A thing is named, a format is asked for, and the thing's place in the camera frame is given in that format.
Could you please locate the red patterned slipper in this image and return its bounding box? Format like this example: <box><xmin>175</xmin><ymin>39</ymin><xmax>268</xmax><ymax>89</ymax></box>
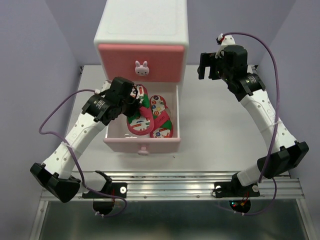
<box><xmin>149</xmin><ymin>95</ymin><xmax>174</xmax><ymax>138</ymax></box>
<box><xmin>126</xmin><ymin>84</ymin><xmax>154</xmax><ymax>136</ymax></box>

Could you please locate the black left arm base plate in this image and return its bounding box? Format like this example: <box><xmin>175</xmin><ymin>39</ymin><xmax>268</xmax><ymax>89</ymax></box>
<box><xmin>81</xmin><ymin>182</ymin><xmax>128</xmax><ymax>199</ymax></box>

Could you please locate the white shoe cabinet body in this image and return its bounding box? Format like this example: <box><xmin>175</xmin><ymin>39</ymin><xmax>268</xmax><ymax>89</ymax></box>
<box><xmin>93</xmin><ymin>0</ymin><xmax>189</xmax><ymax>84</ymax></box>

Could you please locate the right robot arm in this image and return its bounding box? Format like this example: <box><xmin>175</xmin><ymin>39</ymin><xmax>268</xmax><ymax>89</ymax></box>
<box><xmin>197</xmin><ymin>45</ymin><xmax>309</xmax><ymax>195</ymax></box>

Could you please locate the aluminium rail frame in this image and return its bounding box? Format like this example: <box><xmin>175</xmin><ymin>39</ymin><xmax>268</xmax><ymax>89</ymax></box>
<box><xmin>29</xmin><ymin>64</ymin><xmax>316</xmax><ymax>240</ymax></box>

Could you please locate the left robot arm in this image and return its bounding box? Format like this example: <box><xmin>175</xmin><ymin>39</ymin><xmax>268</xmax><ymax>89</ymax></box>
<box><xmin>30</xmin><ymin>76</ymin><xmax>141</xmax><ymax>203</ymax></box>

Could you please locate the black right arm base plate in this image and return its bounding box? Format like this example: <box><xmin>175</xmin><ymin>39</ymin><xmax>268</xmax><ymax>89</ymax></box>
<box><xmin>211</xmin><ymin>181</ymin><xmax>260</xmax><ymax>199</ymax></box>

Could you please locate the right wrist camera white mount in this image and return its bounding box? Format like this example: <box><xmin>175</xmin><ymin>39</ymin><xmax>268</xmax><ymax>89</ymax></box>
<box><xmin>215</xmin><ymin>33</ymin><xmax>236</xmax><ymax>59</ymax></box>

